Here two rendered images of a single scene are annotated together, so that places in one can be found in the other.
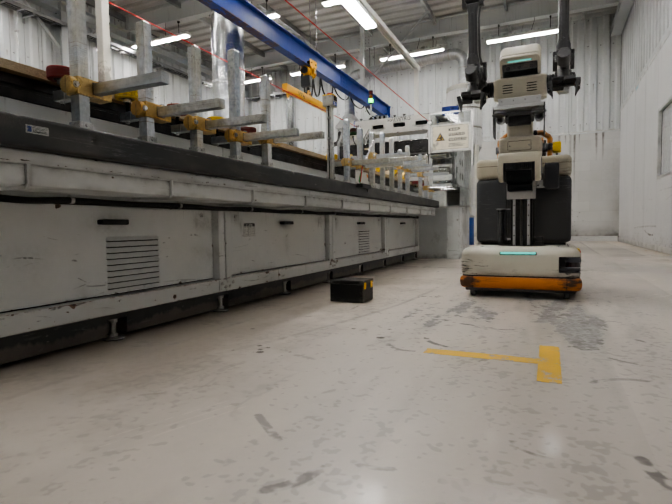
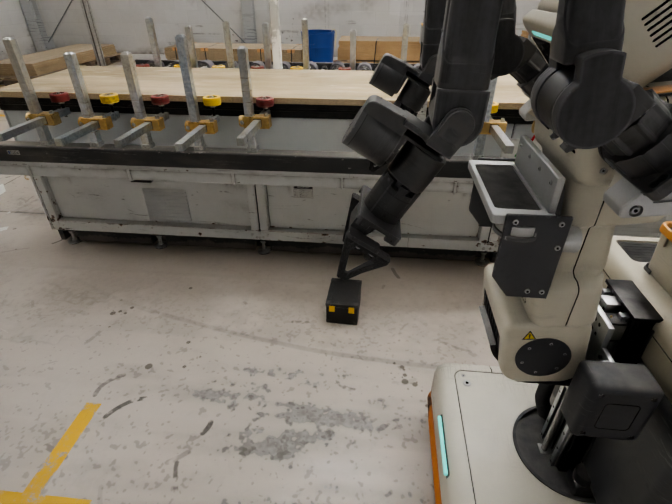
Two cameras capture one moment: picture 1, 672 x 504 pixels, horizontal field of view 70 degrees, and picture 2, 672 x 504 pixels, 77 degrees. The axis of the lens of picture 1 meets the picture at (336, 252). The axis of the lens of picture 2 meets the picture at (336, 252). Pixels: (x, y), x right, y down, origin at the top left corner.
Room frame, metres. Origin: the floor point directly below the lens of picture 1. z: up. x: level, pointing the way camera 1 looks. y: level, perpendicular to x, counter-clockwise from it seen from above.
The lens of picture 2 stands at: (2.08, -1.57, 1.35)
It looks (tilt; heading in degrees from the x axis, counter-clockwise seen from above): 33 degrees down; 71
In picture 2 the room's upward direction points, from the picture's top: straight up
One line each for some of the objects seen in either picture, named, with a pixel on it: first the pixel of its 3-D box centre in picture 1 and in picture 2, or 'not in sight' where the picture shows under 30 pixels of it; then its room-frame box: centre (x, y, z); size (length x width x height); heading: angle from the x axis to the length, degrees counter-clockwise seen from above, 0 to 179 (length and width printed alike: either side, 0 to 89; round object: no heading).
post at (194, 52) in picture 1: (195, 109); (139, 110); (1.86, 0.53, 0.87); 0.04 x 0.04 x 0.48; 66
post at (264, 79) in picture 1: (266, 126); (248, 107); (2.32, 0.33, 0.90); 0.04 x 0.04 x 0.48; 66
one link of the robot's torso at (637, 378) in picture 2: (531, 176); (551, 357); (2.72, -1.12, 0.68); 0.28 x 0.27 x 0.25; 65
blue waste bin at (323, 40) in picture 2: not in sight; (319, 54); (4.21, 5.64, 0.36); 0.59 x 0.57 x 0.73; 66
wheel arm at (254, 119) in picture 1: (217, 124); (144, 128); (1.87, 0.45, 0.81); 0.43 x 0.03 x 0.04; 66
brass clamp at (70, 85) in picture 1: (86, 89); (43, 118); (1.43, 0.73, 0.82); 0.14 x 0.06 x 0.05; 156
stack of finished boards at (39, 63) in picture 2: not in sight; (60, 57); (0.06, 7.66, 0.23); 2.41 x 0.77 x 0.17; 68
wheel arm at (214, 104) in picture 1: (170, 111); (90, 127); (1.64, 0.56, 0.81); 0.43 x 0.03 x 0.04; 66
